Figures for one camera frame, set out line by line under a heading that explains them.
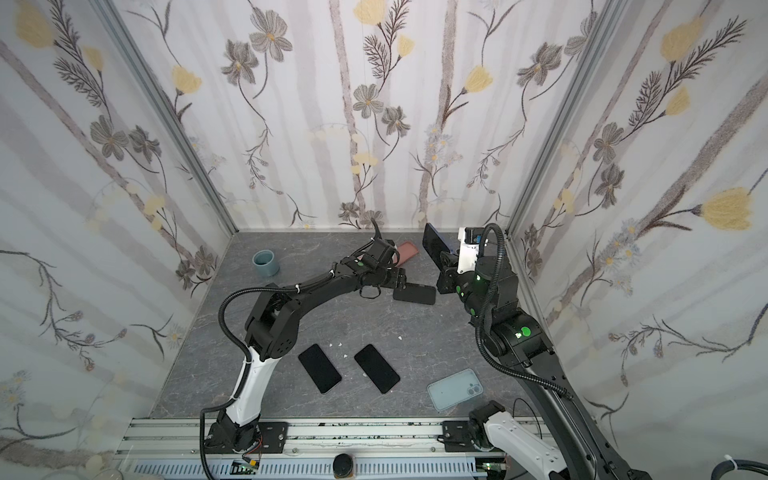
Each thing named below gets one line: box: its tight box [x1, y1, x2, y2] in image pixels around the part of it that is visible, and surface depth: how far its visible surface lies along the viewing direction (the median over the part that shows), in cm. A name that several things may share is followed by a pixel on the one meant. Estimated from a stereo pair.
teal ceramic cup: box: [252, 249, 280, 277], surface depth 107 cm
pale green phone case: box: [427, 368, 484, 413], surface depth 84 cm
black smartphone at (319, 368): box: [298, 344, 342, 394], surface depth 87 cm
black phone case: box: [393, 283, 437, 305], surface depth 104 cm
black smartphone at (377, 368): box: [354, 344, 401, 394], surface depth 87 cm
